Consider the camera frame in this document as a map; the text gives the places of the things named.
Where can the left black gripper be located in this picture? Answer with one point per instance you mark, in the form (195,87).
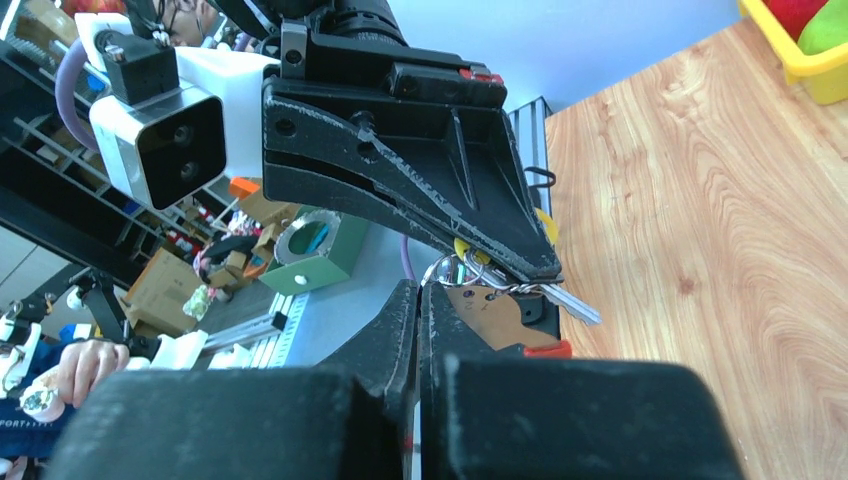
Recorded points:
(357,121)

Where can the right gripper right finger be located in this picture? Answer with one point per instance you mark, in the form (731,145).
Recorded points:
(489,414)

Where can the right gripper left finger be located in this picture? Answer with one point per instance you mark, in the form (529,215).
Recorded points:
(319,422)

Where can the red keyring with silver keys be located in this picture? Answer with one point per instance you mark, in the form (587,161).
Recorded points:
(505,316)

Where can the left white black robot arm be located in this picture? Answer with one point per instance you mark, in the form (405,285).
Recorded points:
(248,26)

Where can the person's hand in background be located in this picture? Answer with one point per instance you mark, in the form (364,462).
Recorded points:
(84,365)

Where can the green cylindrical box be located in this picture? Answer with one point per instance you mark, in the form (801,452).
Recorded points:
(316,249)

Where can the cardboard boxes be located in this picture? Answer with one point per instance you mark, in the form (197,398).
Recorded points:
(157,298)

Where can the red apple right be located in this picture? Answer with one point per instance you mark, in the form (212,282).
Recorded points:
(794,15)

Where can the yellow plastic fruit tray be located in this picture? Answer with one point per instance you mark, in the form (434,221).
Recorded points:
(823,75)

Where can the yellow-green pear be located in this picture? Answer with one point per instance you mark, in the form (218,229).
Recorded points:
(826,30)

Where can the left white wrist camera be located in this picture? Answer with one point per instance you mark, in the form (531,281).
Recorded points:
(177,117)

